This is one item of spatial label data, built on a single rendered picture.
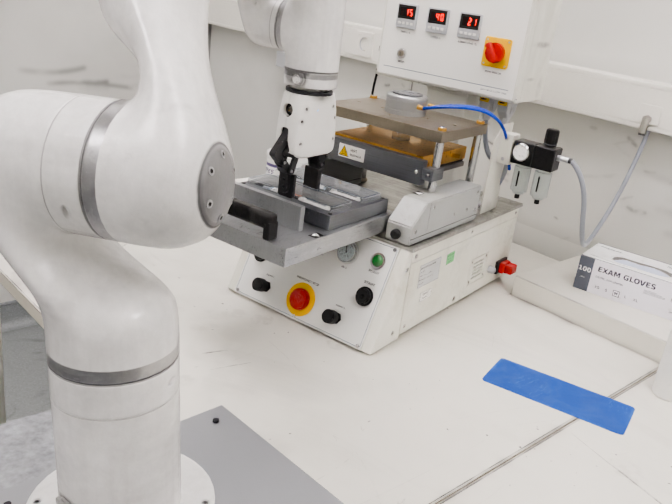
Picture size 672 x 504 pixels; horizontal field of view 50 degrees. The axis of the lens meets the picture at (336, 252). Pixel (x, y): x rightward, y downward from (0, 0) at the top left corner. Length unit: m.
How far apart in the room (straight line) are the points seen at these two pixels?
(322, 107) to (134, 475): 0.65
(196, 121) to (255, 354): 0.67
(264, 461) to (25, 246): 0.38
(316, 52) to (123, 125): 0.57
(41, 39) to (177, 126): 2.09
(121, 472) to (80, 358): 0.12
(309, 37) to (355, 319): 0.47
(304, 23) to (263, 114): 1.57
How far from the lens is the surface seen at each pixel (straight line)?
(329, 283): 1.27
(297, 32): 1.11
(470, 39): 1.49
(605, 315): 1.48
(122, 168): 0.57
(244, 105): 2.75
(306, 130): 1.13
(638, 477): 1.12
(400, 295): 1.23
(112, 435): 0.69
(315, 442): 1.01
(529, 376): 1.28
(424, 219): 1.24
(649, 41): 1.76
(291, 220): 1.10
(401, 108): 1.37
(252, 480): 0.85
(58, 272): 0.66
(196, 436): 0.91
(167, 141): 0.57
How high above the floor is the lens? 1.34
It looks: 21 degrees down
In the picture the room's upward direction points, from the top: 7 degrees clockwise
